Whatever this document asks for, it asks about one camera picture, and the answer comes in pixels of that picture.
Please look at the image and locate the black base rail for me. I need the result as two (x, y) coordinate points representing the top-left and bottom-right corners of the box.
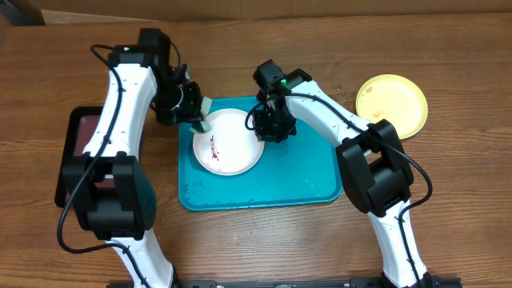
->
(106, 276), (463, 288)

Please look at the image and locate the green dish sponge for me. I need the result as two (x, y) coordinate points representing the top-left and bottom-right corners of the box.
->
(189, 97), (213, 134)

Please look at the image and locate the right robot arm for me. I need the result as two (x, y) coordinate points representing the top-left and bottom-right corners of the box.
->
(245, 60), (436, 287)

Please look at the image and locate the green rimmed plate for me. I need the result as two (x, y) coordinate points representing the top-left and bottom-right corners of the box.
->
(355, 74), (428, 139)

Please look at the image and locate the white plate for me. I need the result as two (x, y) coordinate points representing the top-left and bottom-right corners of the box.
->
(192, 108), (265, 176)

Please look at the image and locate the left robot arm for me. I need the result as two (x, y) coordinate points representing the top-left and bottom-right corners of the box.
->
(56, 28), (212, 287)

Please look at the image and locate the teal plastic serving tray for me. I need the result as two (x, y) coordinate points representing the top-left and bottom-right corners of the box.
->
(178, 97), (342, 211)

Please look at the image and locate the black tray with red liquid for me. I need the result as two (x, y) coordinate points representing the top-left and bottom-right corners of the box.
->
(54, 106), (102, 208)

